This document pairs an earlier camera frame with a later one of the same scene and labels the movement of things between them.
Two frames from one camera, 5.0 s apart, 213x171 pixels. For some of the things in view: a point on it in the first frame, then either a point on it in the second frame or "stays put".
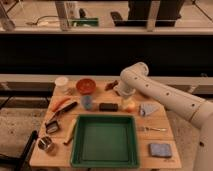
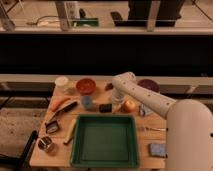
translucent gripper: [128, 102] to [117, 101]
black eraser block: [108, 107] stays put
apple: [128, 106] stays put
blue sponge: [160, 150] stays put
